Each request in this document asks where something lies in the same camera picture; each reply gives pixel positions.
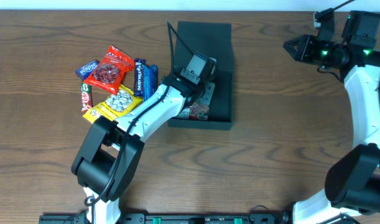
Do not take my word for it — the dark green gift box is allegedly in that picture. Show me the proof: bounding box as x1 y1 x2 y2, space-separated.
168 21 234 130

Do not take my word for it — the black red snack packet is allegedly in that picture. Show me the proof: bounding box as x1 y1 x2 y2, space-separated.
175 82 215 121

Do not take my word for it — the blue biscuit packet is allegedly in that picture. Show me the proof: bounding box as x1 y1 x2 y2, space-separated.
142 65 158 101

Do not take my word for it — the purple Dairy Milk bar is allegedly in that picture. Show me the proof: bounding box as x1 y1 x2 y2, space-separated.
134 58 146 97

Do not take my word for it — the red Hacks candy bag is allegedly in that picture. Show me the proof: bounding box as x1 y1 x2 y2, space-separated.
85 46 134 95

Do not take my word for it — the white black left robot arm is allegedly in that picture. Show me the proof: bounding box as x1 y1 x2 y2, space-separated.
72 54 216 223

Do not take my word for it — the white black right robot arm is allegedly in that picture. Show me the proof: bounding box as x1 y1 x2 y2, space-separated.
284 8 380 223

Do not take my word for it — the yellow Hacks candy bag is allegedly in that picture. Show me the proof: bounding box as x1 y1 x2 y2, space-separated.
82 84 142 123

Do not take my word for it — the red KitKat bar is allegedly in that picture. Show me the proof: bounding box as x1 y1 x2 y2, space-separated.
81 82 93 112

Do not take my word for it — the blue Eclipse mints box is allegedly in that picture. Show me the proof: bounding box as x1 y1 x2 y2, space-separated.
75 60 100 81

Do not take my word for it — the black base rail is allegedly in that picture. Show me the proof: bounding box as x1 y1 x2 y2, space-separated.
39 212 293 224

